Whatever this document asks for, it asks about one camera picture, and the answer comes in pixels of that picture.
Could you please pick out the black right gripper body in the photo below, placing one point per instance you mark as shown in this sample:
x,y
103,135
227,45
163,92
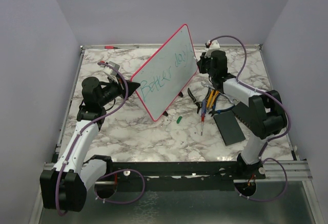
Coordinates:
x,y
208,63

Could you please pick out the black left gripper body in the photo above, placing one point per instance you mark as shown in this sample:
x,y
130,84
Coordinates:
x,y
111,92

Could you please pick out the pink framed whiteboard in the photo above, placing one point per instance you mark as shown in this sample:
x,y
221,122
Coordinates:
x,y
165,74

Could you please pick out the green marker cap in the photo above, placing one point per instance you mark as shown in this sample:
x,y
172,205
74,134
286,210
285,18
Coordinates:
x,y
179,120

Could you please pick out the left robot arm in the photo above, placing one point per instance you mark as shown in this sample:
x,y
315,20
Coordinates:
x,y
64,187

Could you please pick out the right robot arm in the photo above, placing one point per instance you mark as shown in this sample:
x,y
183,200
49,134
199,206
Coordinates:
x,y
262,110

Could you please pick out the silver open-end wrench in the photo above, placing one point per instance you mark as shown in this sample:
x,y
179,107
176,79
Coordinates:
x,y
207,85

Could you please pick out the yellow black utility knife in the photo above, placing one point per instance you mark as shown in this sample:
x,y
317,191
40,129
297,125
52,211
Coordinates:
x,y
212,97

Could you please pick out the blue transparent screwdriver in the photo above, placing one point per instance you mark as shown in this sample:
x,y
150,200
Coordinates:
x,y
203,114

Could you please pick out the black flat box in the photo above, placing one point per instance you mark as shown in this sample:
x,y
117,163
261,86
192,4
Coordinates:
x,y
229,128

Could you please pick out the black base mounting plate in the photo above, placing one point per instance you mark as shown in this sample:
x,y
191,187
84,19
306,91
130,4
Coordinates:
x,y
178,176

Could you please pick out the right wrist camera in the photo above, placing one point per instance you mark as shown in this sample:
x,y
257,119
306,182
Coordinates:
x,y
211,45

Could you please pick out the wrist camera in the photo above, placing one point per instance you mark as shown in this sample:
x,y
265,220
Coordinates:
x,y
108,68
211,45

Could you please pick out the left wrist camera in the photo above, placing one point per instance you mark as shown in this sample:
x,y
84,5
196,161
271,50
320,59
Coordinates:
x,y
108,68

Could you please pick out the black grey handled pliers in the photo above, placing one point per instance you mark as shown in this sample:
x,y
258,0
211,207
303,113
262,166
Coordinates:
x,y
194,100

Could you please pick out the red marker at wall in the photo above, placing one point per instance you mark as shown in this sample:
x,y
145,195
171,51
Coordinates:
x,y
111,47

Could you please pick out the blue handled pliers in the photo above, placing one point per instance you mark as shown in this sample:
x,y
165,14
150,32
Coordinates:
x,y
213,109

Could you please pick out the black network switch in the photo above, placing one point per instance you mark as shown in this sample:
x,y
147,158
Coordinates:
x,y
243,114

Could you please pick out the aluminium frame rail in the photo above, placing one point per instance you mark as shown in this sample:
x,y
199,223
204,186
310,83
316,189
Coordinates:
x,y
296,170

